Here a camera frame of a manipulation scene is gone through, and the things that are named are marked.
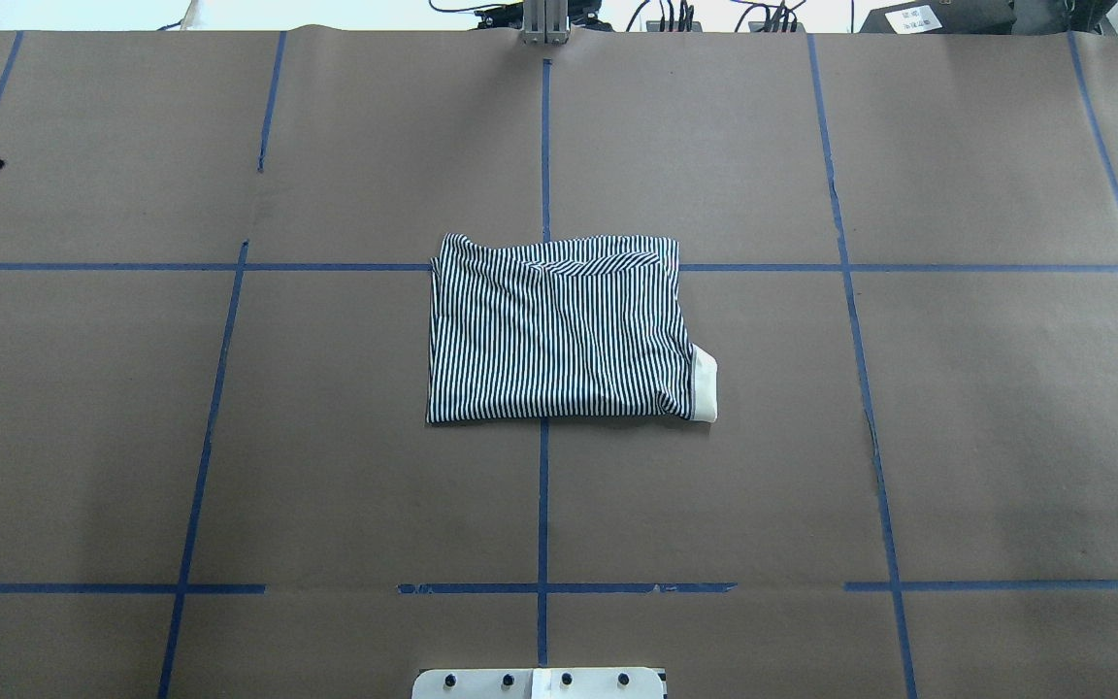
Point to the right grey orange usb hub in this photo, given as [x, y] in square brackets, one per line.
[779, 17]

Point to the left grey orange usb hub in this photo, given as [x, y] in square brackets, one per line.
[668, 17]

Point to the navy white striped polo shirt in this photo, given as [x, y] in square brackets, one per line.
[588, 327]

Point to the aluminium frame post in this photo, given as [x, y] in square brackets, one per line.
[545, 22]

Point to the grey orange usb hub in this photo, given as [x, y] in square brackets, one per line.
[779, 17]
[668, 17]

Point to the brown paper table cover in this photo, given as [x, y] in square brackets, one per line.
[216, 480]

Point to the black power adapter box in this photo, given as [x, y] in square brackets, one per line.
[941, 17]

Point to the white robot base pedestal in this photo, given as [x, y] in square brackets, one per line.
[631, 681]

